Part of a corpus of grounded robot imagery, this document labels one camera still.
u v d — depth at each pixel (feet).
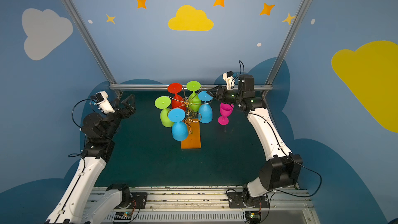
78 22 2.65
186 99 2.49
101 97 1.87
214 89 2.28
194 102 2.49
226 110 3.03
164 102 2.35
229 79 2.27
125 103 2.00
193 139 3.05
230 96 2.14
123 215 2.39
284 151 1.41
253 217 2.40
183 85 2.57
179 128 2.34
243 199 2.42
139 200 2.46
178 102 2.67
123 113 2.00
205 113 2.66
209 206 2.42
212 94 2.35
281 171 1.36
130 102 2.05
